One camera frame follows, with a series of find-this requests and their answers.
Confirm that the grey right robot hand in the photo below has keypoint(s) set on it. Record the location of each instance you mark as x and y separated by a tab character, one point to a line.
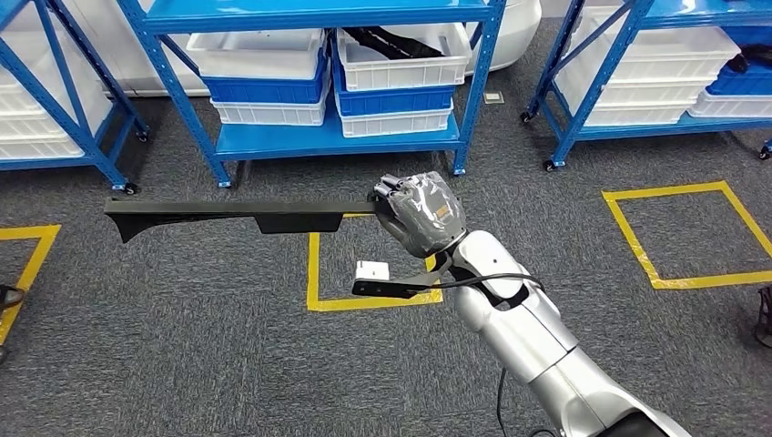
425	214

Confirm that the long black plastic part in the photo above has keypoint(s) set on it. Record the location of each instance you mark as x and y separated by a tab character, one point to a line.
241	210

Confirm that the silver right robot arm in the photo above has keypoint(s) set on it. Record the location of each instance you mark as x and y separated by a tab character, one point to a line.
531	338

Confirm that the blue steel shelf rack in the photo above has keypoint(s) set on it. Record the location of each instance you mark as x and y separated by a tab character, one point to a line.
60	163
332	139
633	130

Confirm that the yellow floor tape square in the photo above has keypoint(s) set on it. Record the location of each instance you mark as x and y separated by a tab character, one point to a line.
627	235
36	253
313	271

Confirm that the steel floor outlet cover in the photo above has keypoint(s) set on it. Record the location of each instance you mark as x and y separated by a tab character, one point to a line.
493	98

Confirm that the black parts in bin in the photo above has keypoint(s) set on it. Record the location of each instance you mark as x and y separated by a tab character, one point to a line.
392	45

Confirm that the white car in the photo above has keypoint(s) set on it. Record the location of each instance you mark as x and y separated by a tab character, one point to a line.
512	36

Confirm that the black item in bin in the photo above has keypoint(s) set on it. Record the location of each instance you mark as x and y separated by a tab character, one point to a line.
751	57

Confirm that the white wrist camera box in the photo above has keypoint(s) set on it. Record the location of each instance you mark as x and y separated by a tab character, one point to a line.
372	271

